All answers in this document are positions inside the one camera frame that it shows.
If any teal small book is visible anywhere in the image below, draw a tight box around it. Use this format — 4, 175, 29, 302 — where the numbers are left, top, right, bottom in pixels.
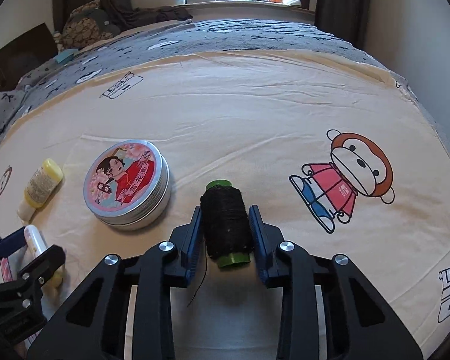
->
54, 49, 78, 65

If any dark wooden headboard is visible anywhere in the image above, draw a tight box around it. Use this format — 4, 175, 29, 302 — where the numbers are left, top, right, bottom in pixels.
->
0, 23, 57, 92

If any brown patterned pillow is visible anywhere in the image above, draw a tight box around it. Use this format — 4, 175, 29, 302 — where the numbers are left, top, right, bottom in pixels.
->
60, 0, 121, 50

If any dark curtain right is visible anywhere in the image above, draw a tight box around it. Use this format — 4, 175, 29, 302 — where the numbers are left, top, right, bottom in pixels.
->
315, 0, 370, 49

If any grey patterned duvet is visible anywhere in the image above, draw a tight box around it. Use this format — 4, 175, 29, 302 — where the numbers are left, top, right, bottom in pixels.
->
0, 17, 450, 181

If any round silver tin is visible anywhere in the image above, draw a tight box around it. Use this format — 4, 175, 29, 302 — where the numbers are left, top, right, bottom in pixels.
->
83, 140, 171, 231

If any dark curtain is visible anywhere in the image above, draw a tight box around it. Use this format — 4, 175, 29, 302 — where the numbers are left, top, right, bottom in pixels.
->
52, 0, 193, 31
315, 0, 370, 49

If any black thread spool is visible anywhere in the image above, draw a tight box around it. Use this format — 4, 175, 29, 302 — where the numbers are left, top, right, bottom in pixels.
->
199, 179, 254, 272

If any dark curtain left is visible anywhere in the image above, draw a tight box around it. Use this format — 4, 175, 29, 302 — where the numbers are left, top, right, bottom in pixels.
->
52, 0, 193, 31

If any yellow bottle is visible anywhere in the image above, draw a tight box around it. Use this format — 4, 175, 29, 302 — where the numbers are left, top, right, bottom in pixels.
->
17, 158, 64, 223
23, 224, 65, 293

